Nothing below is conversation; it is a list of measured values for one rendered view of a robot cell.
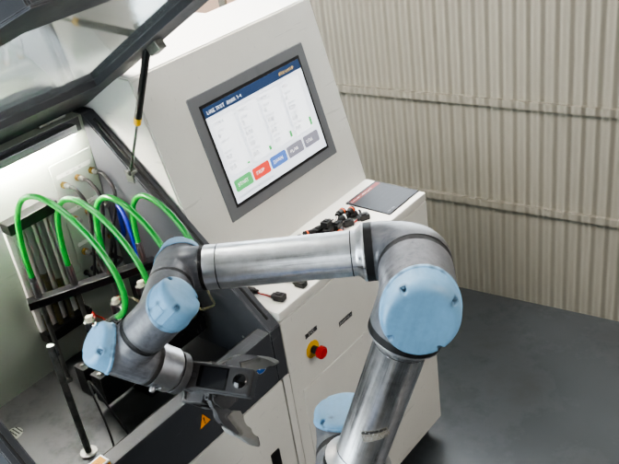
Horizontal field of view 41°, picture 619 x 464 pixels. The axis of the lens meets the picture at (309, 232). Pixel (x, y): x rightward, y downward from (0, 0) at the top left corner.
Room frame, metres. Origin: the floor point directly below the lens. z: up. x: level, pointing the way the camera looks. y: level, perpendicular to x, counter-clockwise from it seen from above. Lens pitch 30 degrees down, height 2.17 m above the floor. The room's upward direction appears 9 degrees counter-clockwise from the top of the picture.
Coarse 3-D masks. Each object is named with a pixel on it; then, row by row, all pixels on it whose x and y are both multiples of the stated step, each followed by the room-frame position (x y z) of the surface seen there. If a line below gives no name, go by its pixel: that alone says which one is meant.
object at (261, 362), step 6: (252, 360) 1.13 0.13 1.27; (258, 360) 1.14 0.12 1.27; (264, 360) 1.15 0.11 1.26; (270, 360) 1.15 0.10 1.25; (276, 360) 1.17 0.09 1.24; (240, 366) 1.12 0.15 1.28; (246, 366) 1.12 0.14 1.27; (252, 366) 1.13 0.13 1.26; (258, 366) 1.13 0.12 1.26; (264, 366) 1.14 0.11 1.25; (270, 366) 1.15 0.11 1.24
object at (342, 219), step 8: (344, 208) 2.09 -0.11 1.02; (352, 208) 2.09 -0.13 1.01; (336, 216) 2.06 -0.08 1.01; (344, 216) 2.06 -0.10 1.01; (352, 216) 2.09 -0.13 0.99; (360, 216) 2.07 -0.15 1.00; (368, 216) 2.07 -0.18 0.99; (328, 224) 2.00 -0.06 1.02; (336, 224) 2.02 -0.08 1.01; (344, 224) 2.04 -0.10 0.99; (352, 224) 2.05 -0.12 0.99; (304, 232) 1.99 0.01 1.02; (312, 232) 1.99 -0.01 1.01; (320, 232) 2.00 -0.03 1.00
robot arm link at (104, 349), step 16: (96, 336) 1.04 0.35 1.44; (112, 336) 1.02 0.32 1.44; (96, 352) 1.01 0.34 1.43; (112, 352) 1.01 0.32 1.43; (128, 352) 1.01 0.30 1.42; (160, 352) 1.05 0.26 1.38; (96, 368) 1.01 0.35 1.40; (112, 368) 1.01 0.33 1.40; (128, 368) 1.01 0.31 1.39; (144, 368) 1.02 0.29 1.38; (160, 368) 1.03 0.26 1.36; (144, 384) 1.03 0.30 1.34
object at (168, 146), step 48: (240, 0) 2.50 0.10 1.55; (288, 0) 2.42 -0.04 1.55; (192, 48) 2.09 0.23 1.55; (240, 48) 2.18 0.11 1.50; (96, 96) 2.02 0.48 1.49; (192, 96) 2.02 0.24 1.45; (336, 96) 2.37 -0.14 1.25; (144, 144) 1.92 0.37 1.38; (192, 144) 1.96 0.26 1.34; (336, 144) 2.30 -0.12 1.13; (192, 192) 1.90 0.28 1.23; (288, 192) 2.11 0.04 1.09; (336, 192) 2.23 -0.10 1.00; (240, 240) 1.94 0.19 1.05; (336, 288) 1.84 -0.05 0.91; (288, 336) 1.69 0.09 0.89; (336, 336) 1.82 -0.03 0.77; (336, 384) 1.80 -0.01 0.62; (432, 384) 2.15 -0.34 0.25
